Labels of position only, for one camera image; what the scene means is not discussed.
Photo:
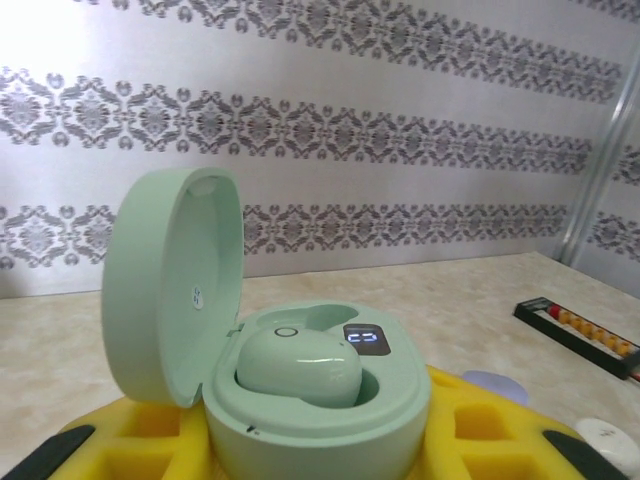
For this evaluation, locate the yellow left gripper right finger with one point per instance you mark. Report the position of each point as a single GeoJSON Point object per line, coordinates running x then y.
{"type": "Point", "coordinates": [500, 450]}

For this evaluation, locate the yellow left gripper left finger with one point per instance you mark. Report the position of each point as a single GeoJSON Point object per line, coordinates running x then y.
{"type": "Point", "coordinates": [165, 460]}

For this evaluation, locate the purple earbud charging case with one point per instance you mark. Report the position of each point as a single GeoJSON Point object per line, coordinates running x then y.
{"type": "Point", "coordinates": [500, 387]}

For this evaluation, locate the white earbud charging case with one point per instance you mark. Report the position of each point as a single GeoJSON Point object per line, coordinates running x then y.
{"type": "Point", "coordinates": [602, 435]}

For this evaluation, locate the green earbud charging case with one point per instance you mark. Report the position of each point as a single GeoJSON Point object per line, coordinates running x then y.
{"type": "Point", "coordinates": [165, 300]}

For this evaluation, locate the black battery holder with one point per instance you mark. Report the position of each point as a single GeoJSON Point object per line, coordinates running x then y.
{"type": "Point", "coordinates": [550, 320]}

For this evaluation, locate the aluminium frame post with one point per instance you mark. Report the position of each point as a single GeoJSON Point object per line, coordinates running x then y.
{"type": "Point", "coordinates": [595, 200]}

